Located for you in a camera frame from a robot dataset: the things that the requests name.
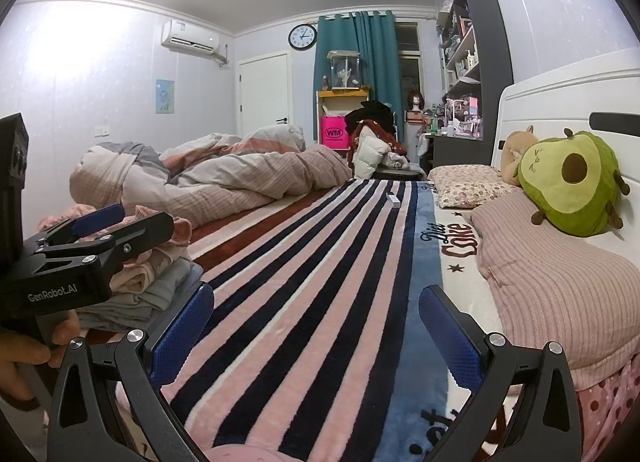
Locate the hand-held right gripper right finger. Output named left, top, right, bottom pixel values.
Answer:
left=419, top=284, right=585, bottom=462

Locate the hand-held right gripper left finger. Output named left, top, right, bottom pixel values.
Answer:
left=46, top=281, right=217, bottom=462

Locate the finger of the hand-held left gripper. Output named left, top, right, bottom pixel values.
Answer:
left=30, top=211, right=177, bottom=270
left=37, top=203, right=127, bottom=246

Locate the person's left hand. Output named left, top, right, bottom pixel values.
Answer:
left=0, top=311, right=82, bottom=403

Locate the beige folded garment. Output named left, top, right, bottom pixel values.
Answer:
left=110, top=243, right=184, bottom=293

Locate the stack of folded clothes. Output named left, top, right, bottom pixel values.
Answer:
left=75, top=259, right=205, bottom=335

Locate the pink ribbed pillow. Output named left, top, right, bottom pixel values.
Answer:
left=470, top=189, right=640, bottom=390

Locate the beige and pink duvet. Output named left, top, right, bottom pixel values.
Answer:
left=69, top=124, right=353, bottom=230

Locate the striped bed blanket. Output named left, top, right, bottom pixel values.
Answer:
left=115, top=179, right=506, bottom=462

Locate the floral pillow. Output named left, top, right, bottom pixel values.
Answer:
left=427, top=164, right=523, bottom=209

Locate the pink polka dot bed sheet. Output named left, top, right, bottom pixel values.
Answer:
left=480, top=357, right=640, bottom=462

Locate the white door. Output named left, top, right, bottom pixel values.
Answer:
left=236, top=54, right=292, bottom=140

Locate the green avocado plush toy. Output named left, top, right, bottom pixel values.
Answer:
left=517, top=128, right=626, bottom=237

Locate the brown plush toy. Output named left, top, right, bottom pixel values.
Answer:
left=500, top=125, right=540, bottom=186

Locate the white air conditioner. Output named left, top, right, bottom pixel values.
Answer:
left=161, top=19, right=221, bottom=51

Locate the pile of clothes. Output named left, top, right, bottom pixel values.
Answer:
left=345, top=100, right=408, bottom=180

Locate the pink WM bag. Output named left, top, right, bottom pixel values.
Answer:
left=321, top=115, right=351, bottom=149

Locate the wig mannequin head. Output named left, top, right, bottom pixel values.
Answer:
left=406, top=89, right=427, bottom=123

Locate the yellow shelf unit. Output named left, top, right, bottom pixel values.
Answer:
left=316, top=88, right=371, bottom=151

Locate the white bed headboard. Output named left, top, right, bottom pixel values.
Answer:
left=489, top=48, right=640, bottom=243

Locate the glass display case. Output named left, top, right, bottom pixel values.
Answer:
left=327, top=50, right=362, bottom=91

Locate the window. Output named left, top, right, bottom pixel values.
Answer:
left=395, top=22, right=426, bottom=107

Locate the teal curtain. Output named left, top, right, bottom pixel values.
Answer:
left=312, top=10, right=403, bottom=155

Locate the dark cluttered bookshelf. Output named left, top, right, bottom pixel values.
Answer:
left=432, top=0, right=515, bottom=173

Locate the light blue wall poster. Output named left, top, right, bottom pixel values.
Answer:
left=155, top=79, right=176, bottom=114

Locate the round wall clock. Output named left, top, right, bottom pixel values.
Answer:
left=288, top=24, right=318, bottom=51

